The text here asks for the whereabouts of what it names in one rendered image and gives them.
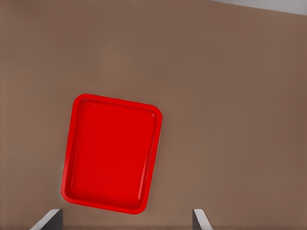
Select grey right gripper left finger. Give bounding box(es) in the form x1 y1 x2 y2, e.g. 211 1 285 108
29 208 63 230

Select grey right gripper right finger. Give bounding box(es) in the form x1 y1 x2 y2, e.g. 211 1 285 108
192 208 213 230

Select red rectangular plastic tray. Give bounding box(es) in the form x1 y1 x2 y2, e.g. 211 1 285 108
60 93 163 215

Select silver frame rail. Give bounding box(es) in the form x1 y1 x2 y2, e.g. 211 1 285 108
208 0 307 16

